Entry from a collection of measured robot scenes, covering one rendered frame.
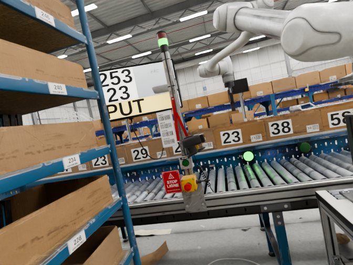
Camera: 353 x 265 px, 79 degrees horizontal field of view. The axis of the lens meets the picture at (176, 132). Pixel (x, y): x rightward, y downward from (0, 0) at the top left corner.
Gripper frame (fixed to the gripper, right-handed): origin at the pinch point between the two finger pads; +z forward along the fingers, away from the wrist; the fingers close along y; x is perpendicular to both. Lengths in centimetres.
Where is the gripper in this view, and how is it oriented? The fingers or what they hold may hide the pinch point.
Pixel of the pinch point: (232, 106)
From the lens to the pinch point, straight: 181.9
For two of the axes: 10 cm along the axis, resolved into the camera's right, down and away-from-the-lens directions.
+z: 1.9, 9.8, 0.6
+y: 2.0, -1.0, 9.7
